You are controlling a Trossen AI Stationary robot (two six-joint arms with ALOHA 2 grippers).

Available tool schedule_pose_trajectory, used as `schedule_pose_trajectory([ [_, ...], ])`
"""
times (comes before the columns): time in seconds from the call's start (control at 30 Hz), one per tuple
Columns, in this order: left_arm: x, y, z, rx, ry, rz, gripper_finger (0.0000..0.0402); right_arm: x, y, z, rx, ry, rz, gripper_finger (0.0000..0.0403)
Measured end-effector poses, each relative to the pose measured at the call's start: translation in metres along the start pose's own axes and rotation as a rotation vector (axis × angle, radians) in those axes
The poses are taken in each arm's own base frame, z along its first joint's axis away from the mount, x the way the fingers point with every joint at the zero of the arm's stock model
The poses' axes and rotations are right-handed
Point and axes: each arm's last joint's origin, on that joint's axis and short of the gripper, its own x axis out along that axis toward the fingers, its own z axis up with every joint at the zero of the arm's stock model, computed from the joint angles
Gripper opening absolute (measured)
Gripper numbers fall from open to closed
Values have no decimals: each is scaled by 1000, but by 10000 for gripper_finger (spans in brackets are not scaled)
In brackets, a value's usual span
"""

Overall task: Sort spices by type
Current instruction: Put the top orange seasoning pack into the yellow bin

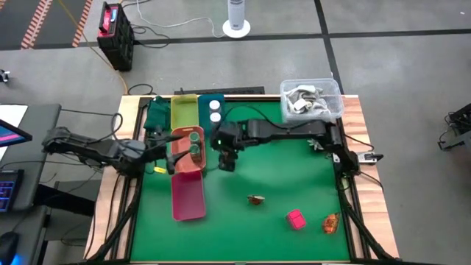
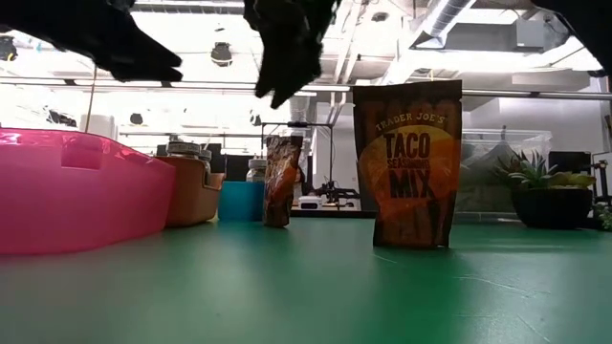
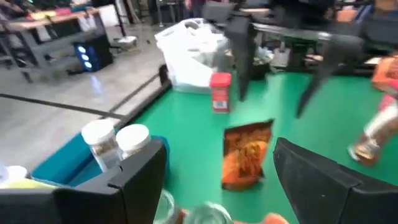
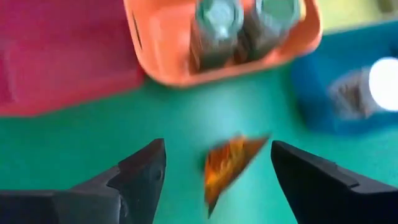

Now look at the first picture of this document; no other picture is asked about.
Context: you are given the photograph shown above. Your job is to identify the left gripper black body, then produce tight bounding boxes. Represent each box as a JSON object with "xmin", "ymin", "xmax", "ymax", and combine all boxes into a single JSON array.
[{"xmin": 141, "ymin": 127, "xmax": 174, "ymax": 166}]

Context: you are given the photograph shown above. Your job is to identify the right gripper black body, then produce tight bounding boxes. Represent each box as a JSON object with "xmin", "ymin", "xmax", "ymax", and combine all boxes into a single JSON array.
[{"xmin": 216, "ymin": 146, "xmax": 240, "ymax": 165}]

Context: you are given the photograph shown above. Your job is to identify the red-lid spice tin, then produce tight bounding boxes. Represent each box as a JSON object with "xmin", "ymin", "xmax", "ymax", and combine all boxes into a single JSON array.
[{"xmin": 286, "ymin": 208, "xmax": 308, "ymax": 230}]

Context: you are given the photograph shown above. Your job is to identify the orange plastic bin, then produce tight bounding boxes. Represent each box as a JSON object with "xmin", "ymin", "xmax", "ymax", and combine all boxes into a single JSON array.
[{"xmin": 169, "ymin": 125, "xmax": 207, "ymax": 174}]

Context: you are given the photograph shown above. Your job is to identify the dark green folded cloth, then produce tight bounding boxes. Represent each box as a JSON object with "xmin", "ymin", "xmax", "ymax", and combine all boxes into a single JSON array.
[{"xmin": 143, "ymin": 95, "xmax": 172, "ymax": 132}]

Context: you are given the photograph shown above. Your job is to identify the yellow-green plastic bin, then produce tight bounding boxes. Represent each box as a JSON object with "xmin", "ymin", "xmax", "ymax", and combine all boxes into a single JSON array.
[{"xmin": 170, "ymin": 93, "xmax": 199, "ymax": 130}]

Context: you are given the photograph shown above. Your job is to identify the pink plastic bin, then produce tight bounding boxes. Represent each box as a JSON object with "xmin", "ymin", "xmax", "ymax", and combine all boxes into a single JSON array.
[{"xmin": 171, "ymin": 171, "xmax": 207, "ymax": 222}]

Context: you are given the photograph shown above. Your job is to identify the blue plastic bin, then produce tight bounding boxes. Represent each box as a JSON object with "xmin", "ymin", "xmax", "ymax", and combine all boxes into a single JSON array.
[{"xmin": 197, "ymin": 93, "xmax": 226, "ymax": 135}]

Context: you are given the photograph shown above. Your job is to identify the green table mat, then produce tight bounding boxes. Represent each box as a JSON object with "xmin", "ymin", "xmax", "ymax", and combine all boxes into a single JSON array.
[{"xmin": 131, "ymin": 99, "xmax": 351, "ymax": 262}]

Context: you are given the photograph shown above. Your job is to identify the grey white cloth pile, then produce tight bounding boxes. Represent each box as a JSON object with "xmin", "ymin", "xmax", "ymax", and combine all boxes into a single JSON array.
[{"xmin": 286, "ymin": 84, "xmax": 332, "ymax": 115}]

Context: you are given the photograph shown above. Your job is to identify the black crate with red top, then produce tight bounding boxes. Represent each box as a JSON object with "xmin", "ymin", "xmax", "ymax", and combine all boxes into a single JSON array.
[{"xmin": 96, "ymin": 1, "xmax": 135, "ymax": 72}]

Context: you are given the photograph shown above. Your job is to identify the clear plastic storage container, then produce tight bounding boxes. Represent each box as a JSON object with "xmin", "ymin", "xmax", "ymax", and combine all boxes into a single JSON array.
[{"xmin": 279, "ymin": 78, "xmax": 345, "ymax": 124}]

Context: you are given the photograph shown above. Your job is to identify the grey desk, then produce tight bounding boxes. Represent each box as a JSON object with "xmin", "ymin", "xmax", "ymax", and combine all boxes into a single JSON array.
[{"xmin": 0, "ymin": 103, "xmax": 96, "ymax": 265}]

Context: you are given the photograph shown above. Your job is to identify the white tower fan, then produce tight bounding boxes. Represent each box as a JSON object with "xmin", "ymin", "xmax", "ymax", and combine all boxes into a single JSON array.
[{"xmin": 222, "ymin": 0, "xmax": 252, "ymax": 39}]

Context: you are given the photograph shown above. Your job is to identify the computer monitor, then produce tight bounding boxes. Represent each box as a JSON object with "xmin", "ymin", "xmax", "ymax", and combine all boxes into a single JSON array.
[{"xmin": 0, "ymin": 118, "xmax": 33, "ymax": 149}]

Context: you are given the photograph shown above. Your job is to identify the white paper sheet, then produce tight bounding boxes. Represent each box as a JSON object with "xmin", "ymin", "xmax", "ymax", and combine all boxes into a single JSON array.
[{"xmin": 0, "ymin": 105, "xmax": 29, "ymax": 159}]

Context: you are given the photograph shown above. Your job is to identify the backlit keyboard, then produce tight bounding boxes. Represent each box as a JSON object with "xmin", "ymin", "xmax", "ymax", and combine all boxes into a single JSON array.
[{"xmin": 0, "ymin": 169, "xmax": 25, "ymax": 213}]

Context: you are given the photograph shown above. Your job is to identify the black mat striped edge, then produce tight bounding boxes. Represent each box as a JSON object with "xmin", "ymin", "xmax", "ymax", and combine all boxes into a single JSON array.
[
  {"xmin": 0, "ymin": 0, "xmax": 54, "ymax": 51},
  {"xmin": 35, "ymin": 0, "xmax": 93, "ymax": 49}
]

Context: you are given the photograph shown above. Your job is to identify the black computer mouse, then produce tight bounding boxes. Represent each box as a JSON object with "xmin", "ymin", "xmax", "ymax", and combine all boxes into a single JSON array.
[{"xmin": 0, "ymin": 231, "xmax": 20, "ymax": 265}]

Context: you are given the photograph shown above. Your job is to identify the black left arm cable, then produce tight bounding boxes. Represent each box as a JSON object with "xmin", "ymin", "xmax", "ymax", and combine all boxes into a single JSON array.
[{"xmin": 60, "ymin": 108, "xmax": 124, "ymax": 148}]

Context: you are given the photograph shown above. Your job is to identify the black floor cable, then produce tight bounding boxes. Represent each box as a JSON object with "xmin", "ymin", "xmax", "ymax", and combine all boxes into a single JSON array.
[
  {"xmin": 130, "ymin": 24, "xmax": 172, "ymax": 49},
  {"xmin": 127, "ymin": 82, "xmax": 155, "ymax": 96}
]

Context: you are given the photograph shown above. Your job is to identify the yellow floor cable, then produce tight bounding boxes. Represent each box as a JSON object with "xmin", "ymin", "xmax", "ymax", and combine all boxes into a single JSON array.
[{"xmin": 57, "ymin": 0, "xmax": 129, "ymax": 95}]

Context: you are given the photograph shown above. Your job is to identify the white floor cable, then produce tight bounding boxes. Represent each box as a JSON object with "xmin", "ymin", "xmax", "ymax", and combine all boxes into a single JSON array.
[{"xmin": 135, "ymin": 0, "xmax": 226, "ymax": 39}]

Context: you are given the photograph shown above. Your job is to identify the black equipment with cables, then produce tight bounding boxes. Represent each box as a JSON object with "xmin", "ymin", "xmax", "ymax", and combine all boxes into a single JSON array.
[{"xmin": 437, "ymin": 102, "xmax": 471, "ymax": 151}]

